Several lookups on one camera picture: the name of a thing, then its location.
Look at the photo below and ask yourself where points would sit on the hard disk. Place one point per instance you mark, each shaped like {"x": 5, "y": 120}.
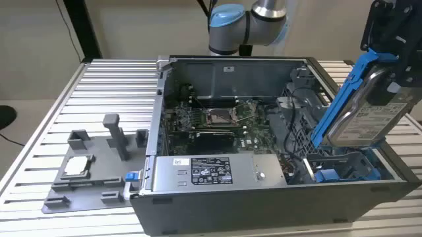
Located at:
{"x": 369, "y": 123}

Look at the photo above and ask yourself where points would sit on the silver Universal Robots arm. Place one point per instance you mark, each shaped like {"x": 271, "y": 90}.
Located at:
{"x": 230, "y": 29}

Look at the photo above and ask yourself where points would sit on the grey metal disk bay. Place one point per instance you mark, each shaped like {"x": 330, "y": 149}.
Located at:
{"x": 303, "y": 128}

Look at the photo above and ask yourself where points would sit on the blue disk carrier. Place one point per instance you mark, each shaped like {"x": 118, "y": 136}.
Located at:
{"x": 326, "y": 174}

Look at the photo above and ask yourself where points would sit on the black RAM slot bank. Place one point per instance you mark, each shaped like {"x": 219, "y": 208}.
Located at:
{"x": 220, "y": 127}
{"x": 214, "y": 101}

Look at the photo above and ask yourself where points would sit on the white case sticker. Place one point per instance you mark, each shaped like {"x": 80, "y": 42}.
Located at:
{"x": 229, "y": 68}

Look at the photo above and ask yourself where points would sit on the green motherboard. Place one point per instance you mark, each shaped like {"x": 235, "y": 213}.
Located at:
{"x": 257, "y": 138}

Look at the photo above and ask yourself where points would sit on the CPU socket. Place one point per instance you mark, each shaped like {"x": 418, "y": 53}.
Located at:
{"x": 219, "y": 117}

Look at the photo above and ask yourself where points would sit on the thin locking lever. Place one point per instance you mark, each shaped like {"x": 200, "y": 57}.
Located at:
{"x": 202, "y": 103}

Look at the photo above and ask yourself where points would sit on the black graphics card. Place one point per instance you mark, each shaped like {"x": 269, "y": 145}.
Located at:
{"x": 212, "y": 140}

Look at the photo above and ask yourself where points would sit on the grey power supply unit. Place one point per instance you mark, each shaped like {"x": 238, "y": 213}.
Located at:
{"x": 237, "y": 172}

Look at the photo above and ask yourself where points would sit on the black open PC case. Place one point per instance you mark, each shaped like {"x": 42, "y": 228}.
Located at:
{"x": 250, "y": 212}

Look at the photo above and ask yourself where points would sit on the blue case latch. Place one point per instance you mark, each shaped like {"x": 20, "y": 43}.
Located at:
{"x": 131, "y": 176}

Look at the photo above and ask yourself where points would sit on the grey parts rack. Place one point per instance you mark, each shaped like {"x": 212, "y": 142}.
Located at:
{"x": 106, "y": 153}

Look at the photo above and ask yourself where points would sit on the silver CPU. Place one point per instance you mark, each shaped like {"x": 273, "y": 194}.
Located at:
{"x": 78, "y": 166}

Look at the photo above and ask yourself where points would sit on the black round chair base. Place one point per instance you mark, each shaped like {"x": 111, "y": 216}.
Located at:
{"x": 7, "y": 117}

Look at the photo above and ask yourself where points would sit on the black plastic case bracket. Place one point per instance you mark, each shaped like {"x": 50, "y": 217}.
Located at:
{"x": 301, "y": 75}

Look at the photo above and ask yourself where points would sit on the black upright frame post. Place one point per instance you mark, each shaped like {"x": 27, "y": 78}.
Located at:
{"x": 82, "y": 27}

